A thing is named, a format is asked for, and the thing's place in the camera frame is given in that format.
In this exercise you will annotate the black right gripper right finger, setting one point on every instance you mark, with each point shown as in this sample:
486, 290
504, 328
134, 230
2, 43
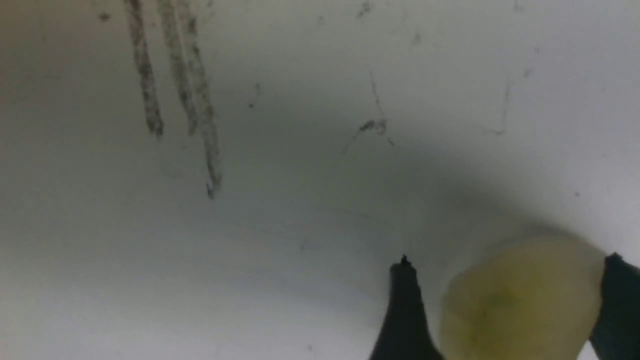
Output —
616, 335

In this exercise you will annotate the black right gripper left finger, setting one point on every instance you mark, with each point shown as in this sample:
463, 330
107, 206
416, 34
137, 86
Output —
404, 333

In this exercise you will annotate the yellowish dumpling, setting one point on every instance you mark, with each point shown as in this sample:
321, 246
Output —
536, 300

